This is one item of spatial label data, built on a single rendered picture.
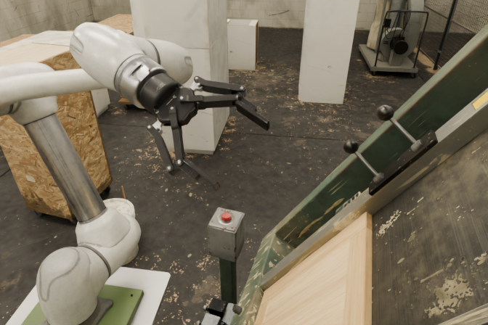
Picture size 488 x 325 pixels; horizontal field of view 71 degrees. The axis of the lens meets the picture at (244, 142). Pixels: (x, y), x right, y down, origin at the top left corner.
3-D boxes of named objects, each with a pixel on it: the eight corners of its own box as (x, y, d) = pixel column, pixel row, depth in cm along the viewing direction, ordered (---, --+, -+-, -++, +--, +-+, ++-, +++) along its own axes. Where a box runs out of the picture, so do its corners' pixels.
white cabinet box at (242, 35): (225, 60, 615) (224, 19, 579) (258, 62, 609) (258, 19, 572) (221, 68, 577) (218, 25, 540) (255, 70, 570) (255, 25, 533)
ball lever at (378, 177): (380, 185, 85) (344, 144, 90) (391, 175, 83) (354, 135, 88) (374, 188, 82) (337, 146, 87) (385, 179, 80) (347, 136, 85)
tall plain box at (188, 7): (184, 114, 427) (168, -45, 338) (232, 117, 420) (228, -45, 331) (158, 153, 351) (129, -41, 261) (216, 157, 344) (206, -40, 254)
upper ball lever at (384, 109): (418, 154, 78) (377, 112, 83) (431, 143, 76) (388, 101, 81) (412, 157, 75) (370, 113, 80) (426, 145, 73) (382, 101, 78)
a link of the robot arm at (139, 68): (142, 44, 63) (165, 59, 61) (157, 72, 71) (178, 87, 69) (106, 77, 60) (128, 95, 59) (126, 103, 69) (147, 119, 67)
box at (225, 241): (219, 236, 153) (218, 206, 143) (245, 243, 150) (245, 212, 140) (208, 257, 143) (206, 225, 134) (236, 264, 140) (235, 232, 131)
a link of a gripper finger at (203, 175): (186, 157, 57) (183, 160, 57) (218, 182, 55) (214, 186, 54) (189, 162, 59) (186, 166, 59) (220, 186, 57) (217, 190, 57)
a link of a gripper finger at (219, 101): (183, 112, 64) (183, 106, 65) (242, 108, 63) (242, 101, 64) (178, 102, 60) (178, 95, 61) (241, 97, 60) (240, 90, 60)
